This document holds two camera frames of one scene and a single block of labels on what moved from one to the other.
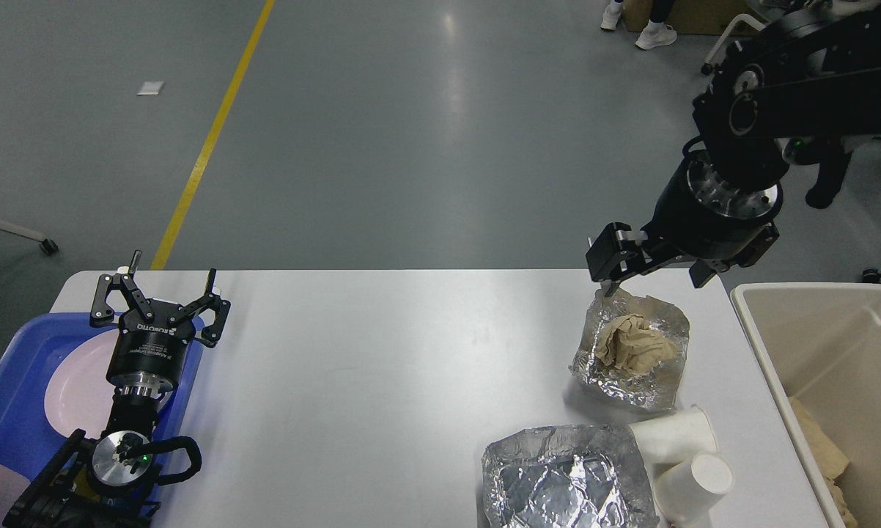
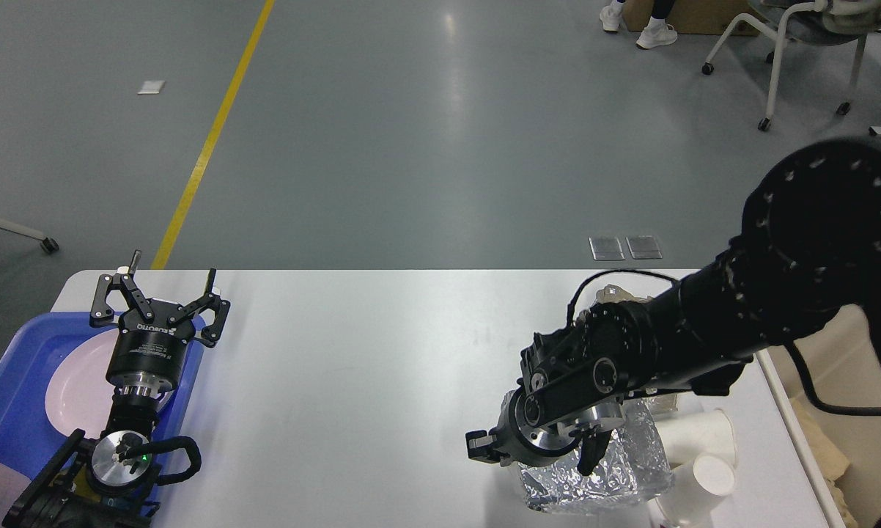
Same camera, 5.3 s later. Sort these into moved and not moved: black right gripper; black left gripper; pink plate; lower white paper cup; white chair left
Moved: black right gripper
Not moved: pink plate; lower white paper cup; black left gripper; white chair left
